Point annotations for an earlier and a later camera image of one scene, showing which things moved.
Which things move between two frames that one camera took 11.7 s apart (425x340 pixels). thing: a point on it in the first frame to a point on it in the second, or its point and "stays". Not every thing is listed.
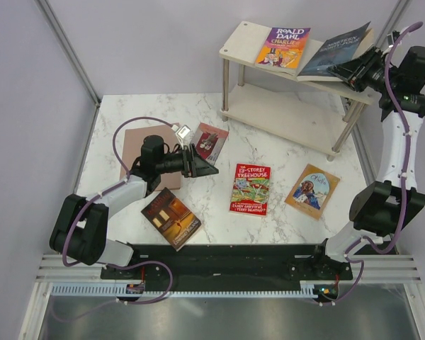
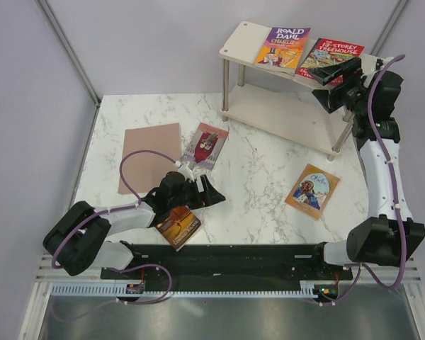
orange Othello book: (312, 191) stays
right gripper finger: (368, 54) to (326, 74)
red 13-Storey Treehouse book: (251, 189) to (326, 53)
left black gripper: (200, 168) to (211, 197)
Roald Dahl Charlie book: (282, 49) stays
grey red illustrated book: (208, 142) stays
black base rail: (222, 267) stays
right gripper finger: (346, 71) to (323, 97)
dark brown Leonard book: (176, 222) stays
